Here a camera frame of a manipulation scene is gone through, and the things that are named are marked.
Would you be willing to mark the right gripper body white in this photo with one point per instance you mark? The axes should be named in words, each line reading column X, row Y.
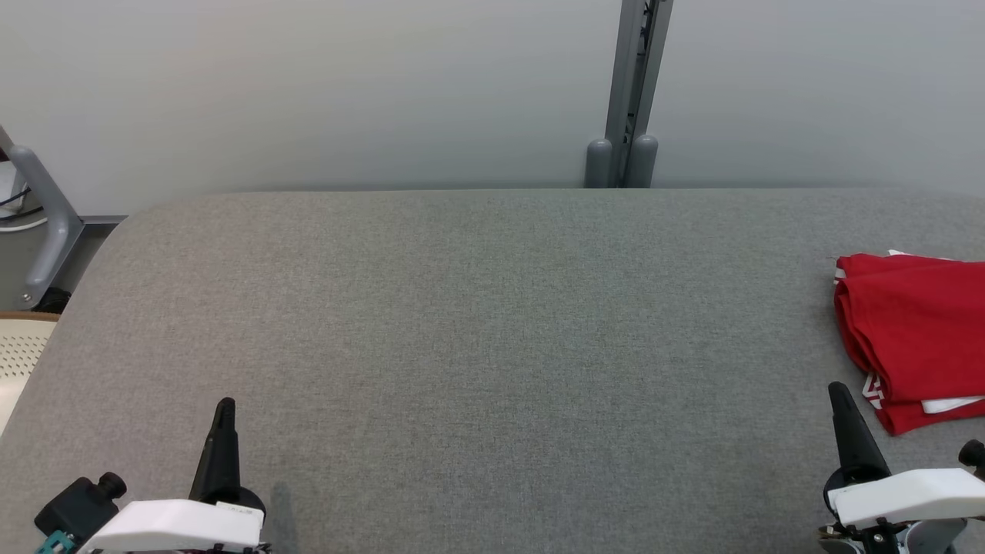
column 908, row 496

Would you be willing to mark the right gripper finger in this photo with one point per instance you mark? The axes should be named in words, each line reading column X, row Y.
column 858, row 446

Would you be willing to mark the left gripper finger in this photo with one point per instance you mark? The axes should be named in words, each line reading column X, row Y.
column 219, row 462

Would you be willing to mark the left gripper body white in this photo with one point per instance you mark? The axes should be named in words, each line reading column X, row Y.
column 177, row 527

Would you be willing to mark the red lettered sports jersey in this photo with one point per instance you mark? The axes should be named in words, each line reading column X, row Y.
column 916, row 323

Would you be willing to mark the black caster wheel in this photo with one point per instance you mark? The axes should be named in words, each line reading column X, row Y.
column 52, row 300

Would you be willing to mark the grey angled partition leg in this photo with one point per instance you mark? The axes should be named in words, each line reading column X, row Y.
column 54, row 223

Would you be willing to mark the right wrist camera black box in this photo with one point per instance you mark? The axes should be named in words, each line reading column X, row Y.
column 974, row 455

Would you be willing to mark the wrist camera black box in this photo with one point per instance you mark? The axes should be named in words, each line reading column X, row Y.
column 77, row 504
column 974, row 455

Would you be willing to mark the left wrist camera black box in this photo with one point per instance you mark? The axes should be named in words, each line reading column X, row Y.
column 77, row 504

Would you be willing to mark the grey rounded post foot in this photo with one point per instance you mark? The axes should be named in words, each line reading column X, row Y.
column 643, row 161
column 599, row 165

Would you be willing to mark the grey partition post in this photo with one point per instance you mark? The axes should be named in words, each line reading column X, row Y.
column 635, row 69

